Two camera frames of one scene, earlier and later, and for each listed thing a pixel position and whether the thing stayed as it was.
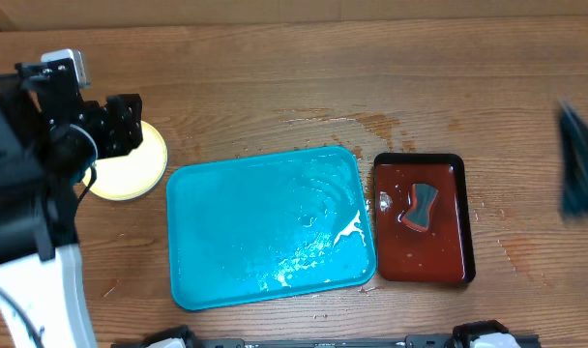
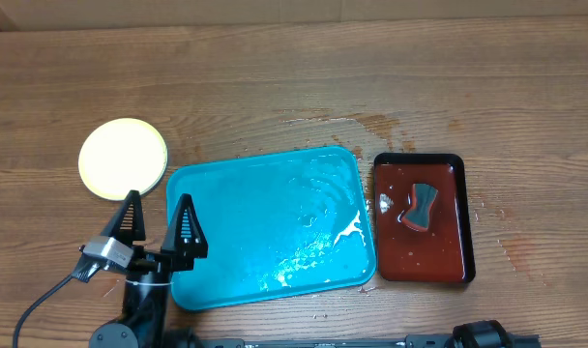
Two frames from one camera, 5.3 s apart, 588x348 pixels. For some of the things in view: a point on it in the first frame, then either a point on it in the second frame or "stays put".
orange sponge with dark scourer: [417, 217] stays put
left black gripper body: [109, 133] -> [157, 268]
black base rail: [437, 341] stays put
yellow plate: [130, 176] stays put
